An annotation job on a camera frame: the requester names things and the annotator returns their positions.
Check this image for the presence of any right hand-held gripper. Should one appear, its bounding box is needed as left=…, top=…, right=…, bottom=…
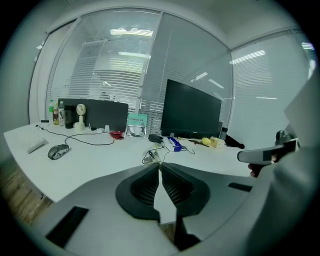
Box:
left=236, top=129, right=301, bottom=166

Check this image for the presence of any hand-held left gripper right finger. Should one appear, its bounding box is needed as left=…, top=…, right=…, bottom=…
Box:
left=162, top=162, right=256, bottom=253

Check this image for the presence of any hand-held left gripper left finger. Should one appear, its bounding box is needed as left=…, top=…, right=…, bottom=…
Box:
left=24, top=163, right=180, bottom=256

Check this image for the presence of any person's right hand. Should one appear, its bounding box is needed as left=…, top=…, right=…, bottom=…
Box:
left=247, top=154, right=278, bottom=179

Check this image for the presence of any black folded umbrella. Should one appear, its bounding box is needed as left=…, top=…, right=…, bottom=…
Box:
left=224, top=134, right=246, bottom=150

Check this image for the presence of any beige toy figure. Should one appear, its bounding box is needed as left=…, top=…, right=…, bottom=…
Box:
left=209, top=136, right=226, bottom=150

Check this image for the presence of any blue white packet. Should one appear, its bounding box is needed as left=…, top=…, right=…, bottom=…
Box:
left=166, top=136, right=187, bottom=153

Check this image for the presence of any gray black computer mouse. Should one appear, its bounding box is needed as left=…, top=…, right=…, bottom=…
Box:
left=47, top=144, right=70, bottom=161

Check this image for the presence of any black computer monitor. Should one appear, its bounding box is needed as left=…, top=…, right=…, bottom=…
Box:
left=160, top=78, right=223, bottom=139

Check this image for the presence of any black power adapter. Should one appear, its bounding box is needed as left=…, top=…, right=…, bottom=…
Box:
left=148, top=133, right=165, bottom=145

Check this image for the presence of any white keyboard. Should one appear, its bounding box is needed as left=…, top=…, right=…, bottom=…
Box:
left=26, top=137, right=50, bottom=154

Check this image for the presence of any teal accessory package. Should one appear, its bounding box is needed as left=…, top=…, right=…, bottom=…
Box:
left=126, top=112, right=148, bottom=139

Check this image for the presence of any small white desk fan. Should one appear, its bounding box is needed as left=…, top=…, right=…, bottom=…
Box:
left=74, top=103, right=87, bottom=133

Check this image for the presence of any black tumbler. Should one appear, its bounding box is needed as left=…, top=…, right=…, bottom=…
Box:
left=64, top=104, right=76, bottom=130

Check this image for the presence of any white label tea bottle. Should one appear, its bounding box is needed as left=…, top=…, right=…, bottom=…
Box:
left=58, top=101, right=67, bottom=127

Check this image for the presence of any black mouse cable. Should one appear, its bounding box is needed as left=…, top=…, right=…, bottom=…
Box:
left=34, top=124, right=116, bottom=147

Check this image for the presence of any black adapter cable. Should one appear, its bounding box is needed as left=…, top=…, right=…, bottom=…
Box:
left=148, top=143, right=171, bottom=162

